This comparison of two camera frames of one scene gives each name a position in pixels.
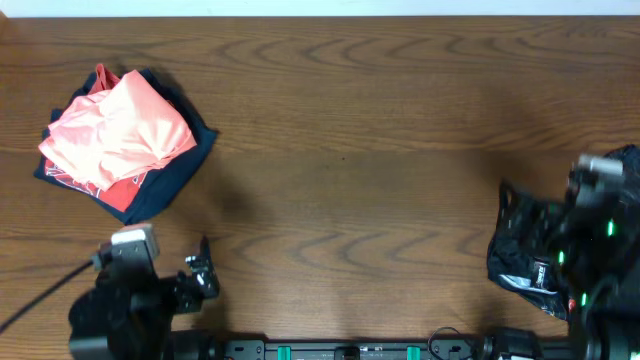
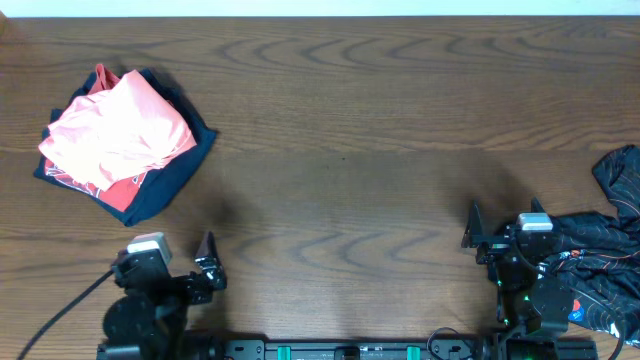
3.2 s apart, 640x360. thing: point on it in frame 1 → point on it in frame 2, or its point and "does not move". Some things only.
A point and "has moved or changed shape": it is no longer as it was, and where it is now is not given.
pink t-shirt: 122,127 does not move
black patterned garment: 523,252 has moved or changed shape
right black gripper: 564,207 → 494,246
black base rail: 368,349 does not move
